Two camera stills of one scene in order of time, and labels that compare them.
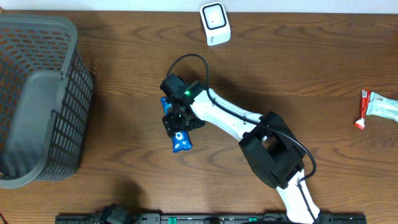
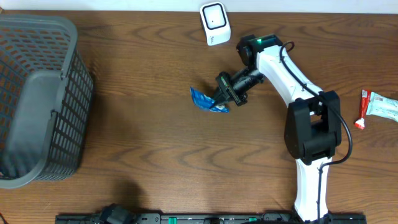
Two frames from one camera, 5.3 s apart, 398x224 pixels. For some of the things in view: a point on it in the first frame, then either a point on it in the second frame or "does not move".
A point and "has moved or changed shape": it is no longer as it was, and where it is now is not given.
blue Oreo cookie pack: [181, 140] has moved or changed shape
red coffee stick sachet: [360, 123] does not move
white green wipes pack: [382, 106] does not move
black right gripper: [171, 125] to [221, 96]
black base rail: [157, 218] does not move
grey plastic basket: [46, 94] does not move
